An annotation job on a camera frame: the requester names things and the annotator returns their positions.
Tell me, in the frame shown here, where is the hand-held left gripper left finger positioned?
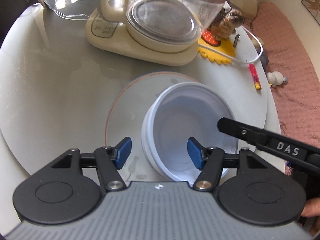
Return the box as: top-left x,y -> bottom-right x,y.
49,137 -> 132,193

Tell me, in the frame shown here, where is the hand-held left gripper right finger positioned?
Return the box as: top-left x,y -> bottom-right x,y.
187,137 -> 269,192

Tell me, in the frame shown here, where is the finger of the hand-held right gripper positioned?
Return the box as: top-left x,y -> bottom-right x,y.
217,117 -> 272,153

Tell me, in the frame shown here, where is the translucent plastic bowl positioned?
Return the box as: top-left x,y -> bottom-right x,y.
141,81 -> 238,183
150,85 -> 237,180

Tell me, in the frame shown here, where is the orange rimmed leaf plate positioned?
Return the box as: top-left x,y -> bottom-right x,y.
106,72 -> 242,182

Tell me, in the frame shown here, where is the person's right hand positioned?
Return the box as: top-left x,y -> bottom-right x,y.
301,197 -> 320,218

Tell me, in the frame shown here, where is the red lighter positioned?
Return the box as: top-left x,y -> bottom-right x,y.
249,64 -> 262,90

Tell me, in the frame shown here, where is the white duck plush toy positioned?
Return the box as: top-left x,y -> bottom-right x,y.
266,71 -> 288,88

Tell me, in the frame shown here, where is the yellow sunflower mat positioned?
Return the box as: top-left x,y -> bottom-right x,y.
197,29 -> 237,66

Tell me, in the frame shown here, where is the brown dog figurine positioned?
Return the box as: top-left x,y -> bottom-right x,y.
216,9 -> 245,40

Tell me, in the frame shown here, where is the cream kettle base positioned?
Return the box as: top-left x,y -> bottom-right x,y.
85,7 -> 199,67

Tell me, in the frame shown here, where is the glass electric kettle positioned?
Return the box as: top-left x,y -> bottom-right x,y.
96,0 -> 237,46

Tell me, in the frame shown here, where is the white power cable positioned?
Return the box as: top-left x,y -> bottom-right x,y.
199,27 -> 264,64

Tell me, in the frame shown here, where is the leaf wall picture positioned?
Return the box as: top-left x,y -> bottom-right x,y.
301,0 -> 320,25

